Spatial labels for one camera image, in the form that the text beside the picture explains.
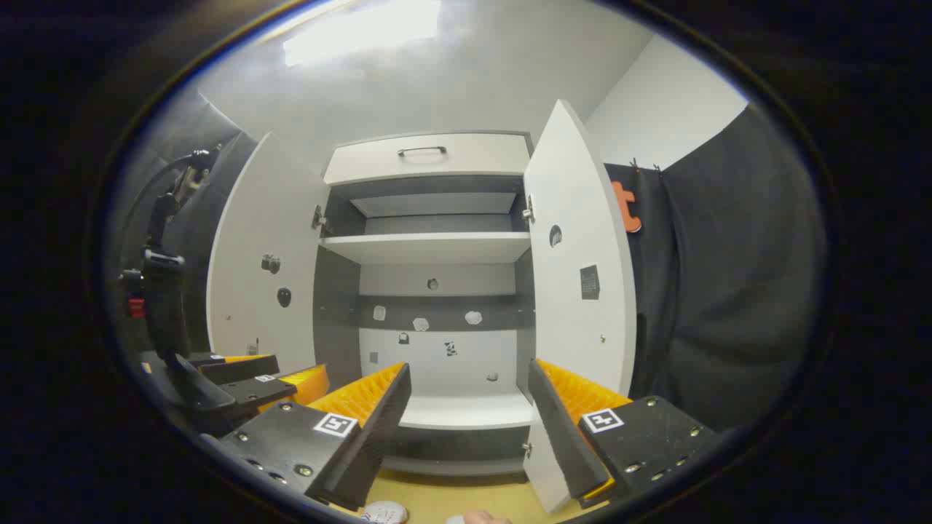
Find white cabinet drawer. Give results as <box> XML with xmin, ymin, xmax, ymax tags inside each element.
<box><xmin>323</xmin><ymin>132</ymin><xmax>532</xmax><ymax>186</ymax></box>

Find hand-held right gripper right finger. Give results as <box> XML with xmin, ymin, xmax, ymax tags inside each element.
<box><xmin>527</xmin><ymin>358</ymin><xmax>722</xmax><ymax>510</ymax></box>

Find white shoe cabinet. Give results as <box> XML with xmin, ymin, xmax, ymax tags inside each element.
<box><xmin>313</xmin><ymin>130</ymin><xmax>538</xmax><ymax>477</ymax></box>

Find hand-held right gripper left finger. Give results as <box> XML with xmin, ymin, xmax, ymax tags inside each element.
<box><xmin>218</xmin><ymin>362</ymin><xmax>412</xmax><ymax>512</ymax></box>

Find white cabinet shelf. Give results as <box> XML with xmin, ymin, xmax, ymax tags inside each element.
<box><xmin>320</xmin><ymin>231</ymin><xmax>532</xmax><ymax>265</ymax></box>

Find white striped shoe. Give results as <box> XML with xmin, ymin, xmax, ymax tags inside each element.
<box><xmin>360</xmin><ymin>501</ymin><xmax>408</xmax><ymax>524</ymax></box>

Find white cabinet door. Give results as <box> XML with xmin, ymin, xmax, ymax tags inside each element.
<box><xmin>521</xmin><ymin>100</ymin><xmax>638</xmax><ymax>514</ymax></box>
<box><xmin>206</xmin><ymin>132</ymin><xmax>332</xmax><ymax>376</ymax></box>

